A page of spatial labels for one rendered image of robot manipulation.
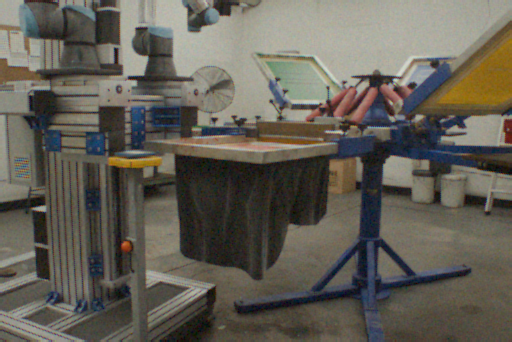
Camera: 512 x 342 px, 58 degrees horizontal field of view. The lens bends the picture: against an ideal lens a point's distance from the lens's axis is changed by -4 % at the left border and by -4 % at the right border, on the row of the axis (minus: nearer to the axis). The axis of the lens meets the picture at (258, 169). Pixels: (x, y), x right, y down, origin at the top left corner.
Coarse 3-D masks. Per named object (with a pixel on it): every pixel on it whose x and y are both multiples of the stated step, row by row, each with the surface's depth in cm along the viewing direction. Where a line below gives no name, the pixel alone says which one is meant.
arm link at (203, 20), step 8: (192, 0) 222; (200, 0) 223; (192, 8) 226; (200, 8) 224; (208, 8) 226; (200, 16) 227; (208, 16) 225; (216, 16) 227; (200, 24) 233; (208, 24) 229
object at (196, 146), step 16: (144, 144) 183; (160, 144) 177; (176, 144) 171; (192, 144) 169; (208, 144) 206; (320, 144) 177; (336, 144) 183; (240, 160) 153; (256, 160) 149; (272, 160) 152
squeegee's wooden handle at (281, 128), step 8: (264, 128) 219; (272, 128) 216; (280, 128) 214; (288, 128) 211; (296, 128) 208; (304, 128) 206; (312, 128) 203; (320, 128) 201; (328, 128) 198; (296, 136) 209; (304, 136) 206; (312, 136) 203; (320, 136) 201
